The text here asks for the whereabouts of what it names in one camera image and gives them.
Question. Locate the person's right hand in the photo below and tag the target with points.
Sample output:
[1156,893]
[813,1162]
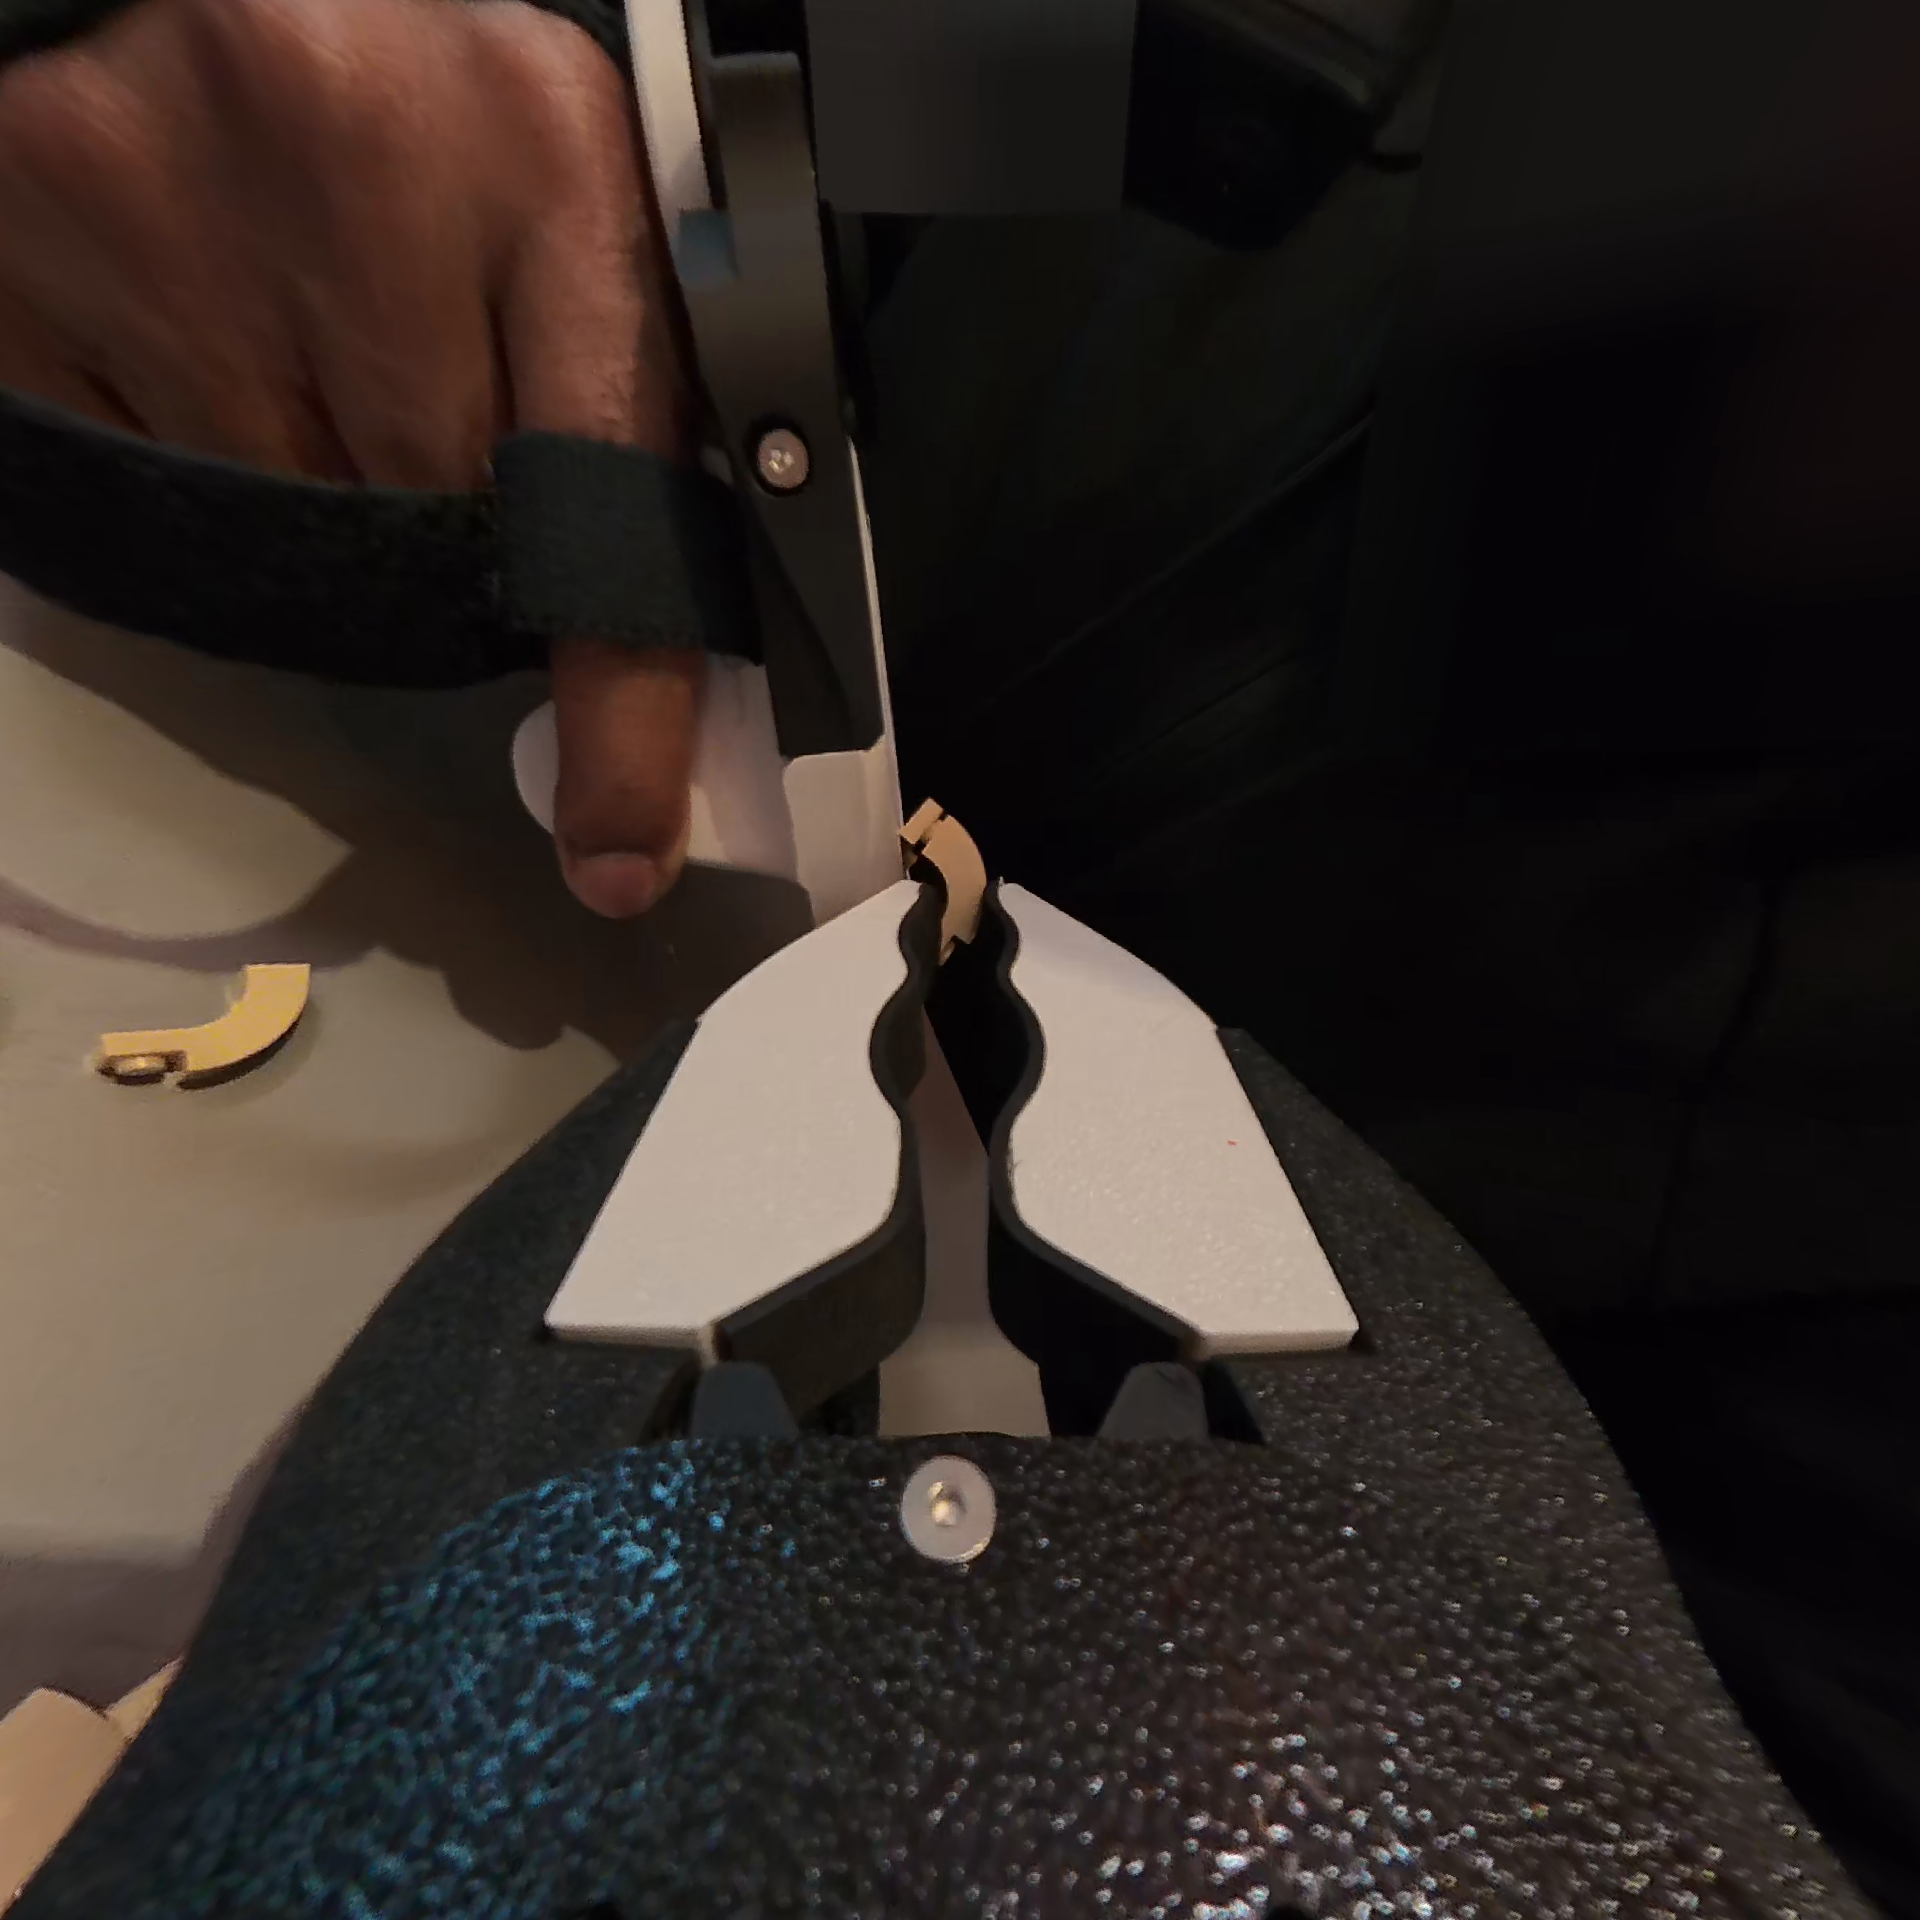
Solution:
[330,240]

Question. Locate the dark cloth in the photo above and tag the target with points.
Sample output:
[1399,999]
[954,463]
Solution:
[1277,524]

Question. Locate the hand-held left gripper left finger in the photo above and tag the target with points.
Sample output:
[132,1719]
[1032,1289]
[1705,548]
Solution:
[751,1156]

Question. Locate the tan toy brick model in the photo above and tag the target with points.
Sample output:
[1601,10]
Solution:
[53,1740]

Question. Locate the tan curved toy brick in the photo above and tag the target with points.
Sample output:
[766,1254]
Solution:
[247,1028]
[960,869]

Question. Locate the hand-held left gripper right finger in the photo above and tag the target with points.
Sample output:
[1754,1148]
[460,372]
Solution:
[1156,1170]

